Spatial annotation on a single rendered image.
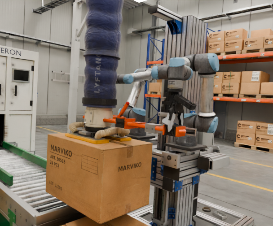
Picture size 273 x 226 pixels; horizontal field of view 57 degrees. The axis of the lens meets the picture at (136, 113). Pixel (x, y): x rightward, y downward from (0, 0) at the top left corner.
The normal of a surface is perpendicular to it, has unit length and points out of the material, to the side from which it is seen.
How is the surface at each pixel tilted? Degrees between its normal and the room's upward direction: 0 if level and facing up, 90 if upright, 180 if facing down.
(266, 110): 90
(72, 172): 90
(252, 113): 90
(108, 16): 71
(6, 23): 90
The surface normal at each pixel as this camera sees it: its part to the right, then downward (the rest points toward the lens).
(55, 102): 0.71, 0.08
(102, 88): 0.15, -0.21
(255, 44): -0.69, 0.00
